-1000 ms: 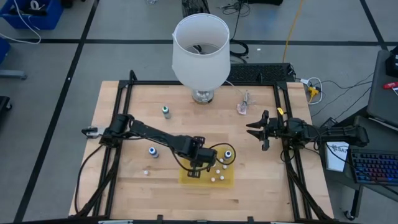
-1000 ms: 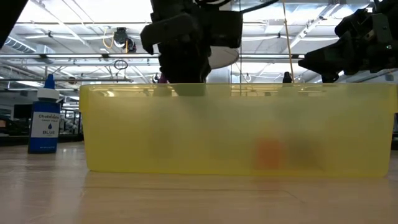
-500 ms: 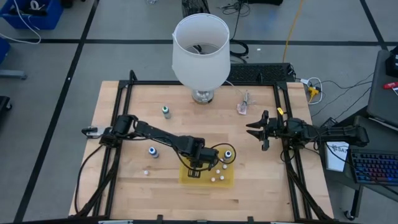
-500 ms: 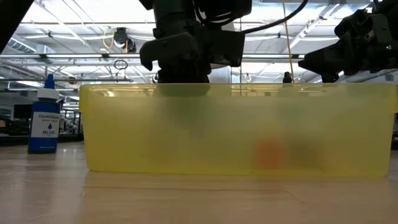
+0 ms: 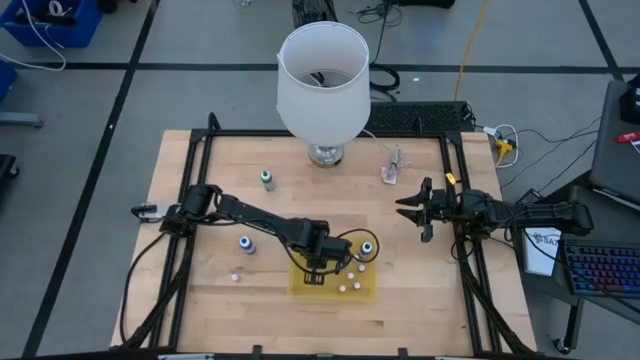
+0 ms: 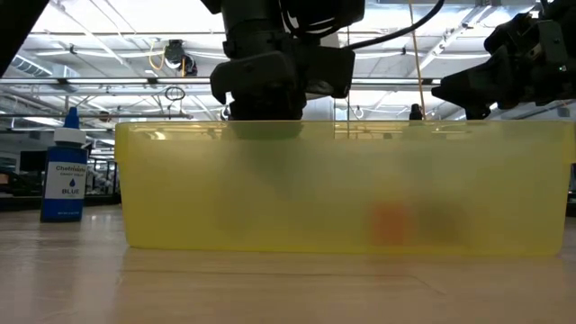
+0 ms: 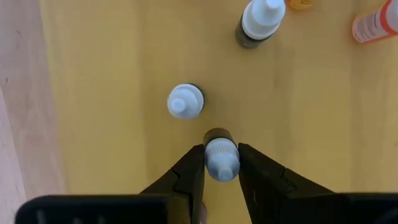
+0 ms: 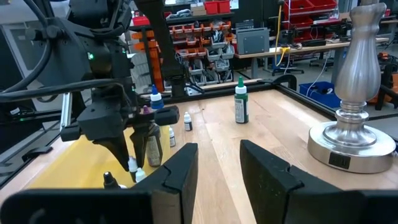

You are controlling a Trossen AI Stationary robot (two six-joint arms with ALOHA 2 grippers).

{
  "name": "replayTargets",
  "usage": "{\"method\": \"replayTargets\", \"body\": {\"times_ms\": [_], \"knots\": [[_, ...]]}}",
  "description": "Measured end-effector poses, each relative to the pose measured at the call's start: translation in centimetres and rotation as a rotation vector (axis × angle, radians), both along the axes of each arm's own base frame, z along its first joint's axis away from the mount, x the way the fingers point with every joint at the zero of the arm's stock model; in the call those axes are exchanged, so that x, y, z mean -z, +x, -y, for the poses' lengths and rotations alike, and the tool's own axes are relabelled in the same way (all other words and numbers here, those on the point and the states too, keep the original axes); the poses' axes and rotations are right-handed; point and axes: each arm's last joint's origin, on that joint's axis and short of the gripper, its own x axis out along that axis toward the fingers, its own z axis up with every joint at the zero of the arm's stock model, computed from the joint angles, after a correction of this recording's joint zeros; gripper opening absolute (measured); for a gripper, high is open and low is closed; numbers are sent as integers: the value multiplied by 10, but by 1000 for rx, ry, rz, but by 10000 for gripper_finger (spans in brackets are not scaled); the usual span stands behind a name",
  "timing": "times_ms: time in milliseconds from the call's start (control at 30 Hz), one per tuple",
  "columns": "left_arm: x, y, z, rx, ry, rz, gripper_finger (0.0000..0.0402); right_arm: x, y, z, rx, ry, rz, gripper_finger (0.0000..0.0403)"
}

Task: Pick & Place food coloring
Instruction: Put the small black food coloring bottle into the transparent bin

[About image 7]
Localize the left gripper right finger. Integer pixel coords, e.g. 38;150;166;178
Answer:
238;142;343;224

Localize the small orange colouring bottle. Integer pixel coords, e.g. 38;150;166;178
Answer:
351;0;398;44

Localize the yellow translucent plastic bin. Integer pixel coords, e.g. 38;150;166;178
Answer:
0;0;398;224

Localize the small white-capped colouring bottle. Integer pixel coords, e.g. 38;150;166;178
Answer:
235;0;287;49
202;127;241;183
167;83;205;120

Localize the small yellow colouring bottle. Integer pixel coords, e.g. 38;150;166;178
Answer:
285;0;315;11

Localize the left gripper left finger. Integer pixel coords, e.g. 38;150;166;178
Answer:
140;144;206;224

